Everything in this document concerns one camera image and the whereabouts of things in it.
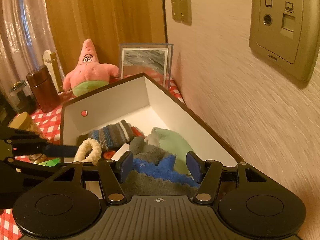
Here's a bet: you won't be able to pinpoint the red black plaster packet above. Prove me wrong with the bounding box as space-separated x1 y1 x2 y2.
102 126 145 160

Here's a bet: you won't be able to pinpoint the cream fluffy hair scrunchie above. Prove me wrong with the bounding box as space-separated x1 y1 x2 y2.
74 138 102 165

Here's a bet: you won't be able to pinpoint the green grey microfibre cloth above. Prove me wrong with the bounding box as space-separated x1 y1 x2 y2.
145 127 194 176

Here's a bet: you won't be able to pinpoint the pink Patrick star plush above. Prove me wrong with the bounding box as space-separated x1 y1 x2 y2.
62 38 119 97

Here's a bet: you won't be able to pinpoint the network wall socket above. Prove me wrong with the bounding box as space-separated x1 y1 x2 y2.
249 0 319 82

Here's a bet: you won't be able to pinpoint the green tissue box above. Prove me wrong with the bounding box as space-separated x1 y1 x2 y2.
39 158 61 167

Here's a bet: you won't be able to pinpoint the nut jar gold lid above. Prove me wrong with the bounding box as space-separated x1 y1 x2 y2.
7 112 49 164

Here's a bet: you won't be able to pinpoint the grey blue microfibre cloth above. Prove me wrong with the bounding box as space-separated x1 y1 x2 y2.
121 137 199 198

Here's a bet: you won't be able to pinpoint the brown cardboard box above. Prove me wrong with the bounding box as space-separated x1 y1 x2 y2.
60 74 243 167

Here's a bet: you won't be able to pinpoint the white small flat packet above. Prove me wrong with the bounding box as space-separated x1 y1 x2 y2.
111 144 129 161

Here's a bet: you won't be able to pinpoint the translucent window curtain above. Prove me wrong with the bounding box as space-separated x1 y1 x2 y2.
1 0 56 96

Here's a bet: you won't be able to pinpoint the framed picture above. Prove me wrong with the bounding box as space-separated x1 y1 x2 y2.
119 43 174 89

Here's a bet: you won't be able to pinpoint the white wooden chair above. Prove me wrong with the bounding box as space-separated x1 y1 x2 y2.
43 50 63 93

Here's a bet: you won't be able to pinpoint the double wall socket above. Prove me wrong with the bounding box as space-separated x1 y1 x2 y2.
171 0 192 25

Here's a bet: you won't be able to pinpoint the brown cylindrical canister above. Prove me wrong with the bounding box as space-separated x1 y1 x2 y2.
26 65 60 113

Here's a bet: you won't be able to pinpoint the glass jar dark contents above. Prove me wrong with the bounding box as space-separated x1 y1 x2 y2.
10 80 37 115

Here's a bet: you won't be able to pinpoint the striped grey blue sock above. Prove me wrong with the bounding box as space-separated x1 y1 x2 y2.
76 120 136 152

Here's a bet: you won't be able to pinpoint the wooden door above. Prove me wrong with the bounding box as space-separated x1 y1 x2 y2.
45 0 167 74

